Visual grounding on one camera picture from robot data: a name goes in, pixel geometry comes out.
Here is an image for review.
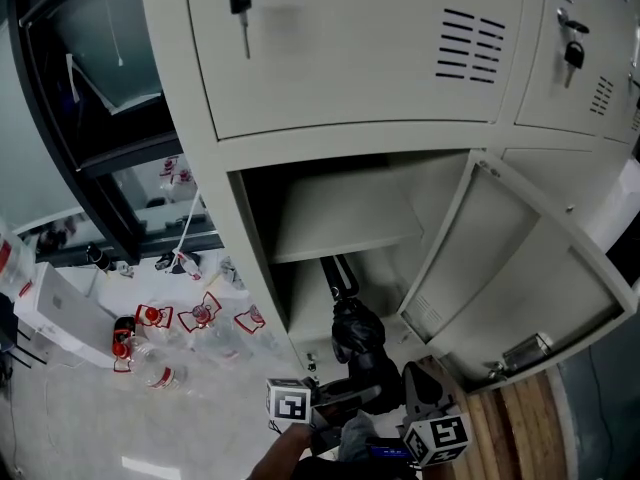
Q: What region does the black window frame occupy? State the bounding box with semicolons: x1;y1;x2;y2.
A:
5;0;226;267

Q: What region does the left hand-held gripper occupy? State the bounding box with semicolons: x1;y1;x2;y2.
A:
265;376;383;455

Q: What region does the grey metal locker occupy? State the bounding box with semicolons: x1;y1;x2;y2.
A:
138;0;640;395

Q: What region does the cluster of red-label water bottles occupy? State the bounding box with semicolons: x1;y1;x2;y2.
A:
110;250;268;400

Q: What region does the person's left forearm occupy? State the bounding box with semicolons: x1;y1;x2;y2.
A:
244;421;315;480

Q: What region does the white rope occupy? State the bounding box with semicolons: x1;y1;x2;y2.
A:
168;187;202;271

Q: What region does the white blind cord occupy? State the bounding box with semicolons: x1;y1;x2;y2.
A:
100;0;126;67

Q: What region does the white cardboard box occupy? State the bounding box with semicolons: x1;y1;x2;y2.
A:
13;261;117;370

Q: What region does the person's grey trouser leg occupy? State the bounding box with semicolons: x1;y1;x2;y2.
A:
338;413;377;464

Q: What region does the small black bottle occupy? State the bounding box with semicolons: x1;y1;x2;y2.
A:
85;241;113;273

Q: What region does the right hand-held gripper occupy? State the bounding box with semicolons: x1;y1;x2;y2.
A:
399;360;474;469

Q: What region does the large clear plastic jug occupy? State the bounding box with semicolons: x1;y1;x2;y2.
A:
0;217;37;300

